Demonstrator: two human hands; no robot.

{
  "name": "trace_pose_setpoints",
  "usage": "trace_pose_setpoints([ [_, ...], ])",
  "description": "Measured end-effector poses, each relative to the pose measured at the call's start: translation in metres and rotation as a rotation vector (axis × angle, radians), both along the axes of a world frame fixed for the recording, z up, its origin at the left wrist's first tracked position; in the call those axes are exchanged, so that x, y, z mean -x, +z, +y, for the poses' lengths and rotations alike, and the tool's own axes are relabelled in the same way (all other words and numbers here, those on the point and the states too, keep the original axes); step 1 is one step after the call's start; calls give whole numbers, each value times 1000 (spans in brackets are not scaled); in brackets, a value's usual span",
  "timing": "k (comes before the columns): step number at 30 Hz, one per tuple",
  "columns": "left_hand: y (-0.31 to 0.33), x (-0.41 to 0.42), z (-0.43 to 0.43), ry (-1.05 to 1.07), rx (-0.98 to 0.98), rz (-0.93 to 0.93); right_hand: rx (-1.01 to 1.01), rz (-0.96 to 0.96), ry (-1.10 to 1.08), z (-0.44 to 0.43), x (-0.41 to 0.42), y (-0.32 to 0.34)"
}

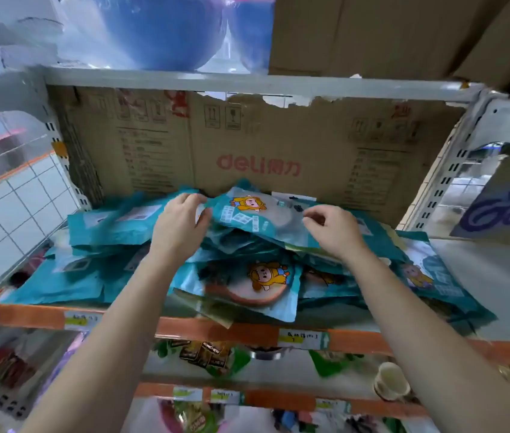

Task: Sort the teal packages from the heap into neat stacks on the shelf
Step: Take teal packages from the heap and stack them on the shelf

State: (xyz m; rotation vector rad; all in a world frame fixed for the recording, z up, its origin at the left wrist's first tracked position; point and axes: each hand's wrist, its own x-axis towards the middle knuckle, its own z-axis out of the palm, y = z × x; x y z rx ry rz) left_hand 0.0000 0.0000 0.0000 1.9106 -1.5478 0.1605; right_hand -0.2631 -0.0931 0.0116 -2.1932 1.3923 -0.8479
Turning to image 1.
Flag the person's left hand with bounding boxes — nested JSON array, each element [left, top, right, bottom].
[[148, 191, 214, 269]]

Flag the person's right hand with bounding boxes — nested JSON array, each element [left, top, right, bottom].
[[301, 204, 374, 268]]

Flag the messy pile of teal packets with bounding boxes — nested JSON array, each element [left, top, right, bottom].
[[0, 180, 497, 337]]

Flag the white metal shelf orange trim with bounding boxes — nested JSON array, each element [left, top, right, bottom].
[[399, 90, 510, 370], [0, 63, 486, 433]]

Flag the person's left forearm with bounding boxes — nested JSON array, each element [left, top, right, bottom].
[[19, 254, 198, 433]]

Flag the person's right forearm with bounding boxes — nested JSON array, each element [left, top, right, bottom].
[[347, 247, 510, 433]]

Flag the brown cardboard sheet red print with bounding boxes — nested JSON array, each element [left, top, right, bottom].
[[47, 85, 468, 226]]

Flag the yellow white price label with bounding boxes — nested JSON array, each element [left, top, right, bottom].
[[63, 310, 103, 332], [277, 328, 331, 351]]

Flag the brown snack packet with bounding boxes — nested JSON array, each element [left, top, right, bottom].
[[178, 340, 233, 370]]

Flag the green snack packet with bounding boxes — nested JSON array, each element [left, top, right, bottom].
[[308, 350, 365, 379]]

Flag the beige paper cup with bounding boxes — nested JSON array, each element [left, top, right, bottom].
[[373, 361, 413, 402]]

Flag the cardboard sheet blue lettering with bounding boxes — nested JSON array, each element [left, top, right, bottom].
[[451, 157, 510, 242]]

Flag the blue plastic basin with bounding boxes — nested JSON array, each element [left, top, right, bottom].
[[225, 0, 276, 73], [63, 0, 228, 70]]

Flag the red snack packet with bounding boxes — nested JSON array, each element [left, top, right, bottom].
[[0, 345, 37, 388]]

